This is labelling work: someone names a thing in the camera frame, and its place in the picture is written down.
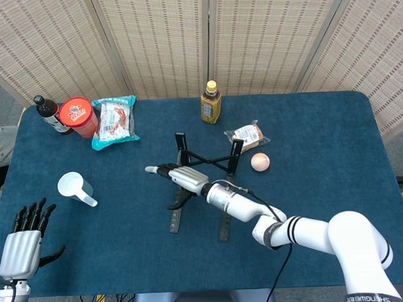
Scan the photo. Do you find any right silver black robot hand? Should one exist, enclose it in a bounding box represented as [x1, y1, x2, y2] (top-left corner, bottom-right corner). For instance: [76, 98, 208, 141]
[144, 162, 212, 212]

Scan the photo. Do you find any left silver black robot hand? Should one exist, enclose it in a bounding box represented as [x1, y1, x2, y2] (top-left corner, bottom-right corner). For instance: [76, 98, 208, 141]
[0, 196, 67, 281]

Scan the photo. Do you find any black folding laptop stand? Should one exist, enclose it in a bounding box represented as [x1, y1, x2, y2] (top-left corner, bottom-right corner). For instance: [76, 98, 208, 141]
[164, 130, 247, 245]

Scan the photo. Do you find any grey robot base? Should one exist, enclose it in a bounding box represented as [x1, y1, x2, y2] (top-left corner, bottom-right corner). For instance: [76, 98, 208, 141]
[132, 288, 276, 302]

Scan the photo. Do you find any pink ball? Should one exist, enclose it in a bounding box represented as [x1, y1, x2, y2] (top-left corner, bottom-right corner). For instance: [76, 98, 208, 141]
[250, 152, 271, 172]

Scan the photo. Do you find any yellow tea bottle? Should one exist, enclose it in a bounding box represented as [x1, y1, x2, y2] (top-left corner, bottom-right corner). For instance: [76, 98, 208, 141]
[199, 79, 224, 125]

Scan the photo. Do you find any plastic wrapped sandwich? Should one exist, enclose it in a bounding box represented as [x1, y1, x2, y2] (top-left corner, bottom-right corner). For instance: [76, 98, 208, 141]
[223, 119, 271, 156]

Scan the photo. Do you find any blue table mat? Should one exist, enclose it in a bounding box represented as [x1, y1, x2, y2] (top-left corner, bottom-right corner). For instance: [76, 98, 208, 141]
[0, 89, 403, 300]

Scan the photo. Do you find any teal snack bag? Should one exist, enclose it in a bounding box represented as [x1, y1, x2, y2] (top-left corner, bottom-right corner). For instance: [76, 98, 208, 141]
[89, 94, 142, 152]

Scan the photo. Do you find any grey fabric bundle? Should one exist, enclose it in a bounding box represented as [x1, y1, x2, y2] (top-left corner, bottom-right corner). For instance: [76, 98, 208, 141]
[0, 126, 20, 169]

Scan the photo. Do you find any orange instant noodle cup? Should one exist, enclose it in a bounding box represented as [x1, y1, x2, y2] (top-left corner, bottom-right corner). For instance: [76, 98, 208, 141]
[58, 95, 100, 140]

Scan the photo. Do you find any woven folding screen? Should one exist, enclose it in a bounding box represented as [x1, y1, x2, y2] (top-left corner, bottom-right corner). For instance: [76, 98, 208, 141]
[0, 0, 403, 156]

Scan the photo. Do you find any dark sauce bottle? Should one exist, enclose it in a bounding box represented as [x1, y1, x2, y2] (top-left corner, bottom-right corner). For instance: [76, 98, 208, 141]
[32, 94, 73, 137]

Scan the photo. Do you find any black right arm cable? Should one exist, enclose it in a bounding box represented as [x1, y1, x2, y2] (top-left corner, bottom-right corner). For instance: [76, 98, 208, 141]
[228, 182, 296, 302]

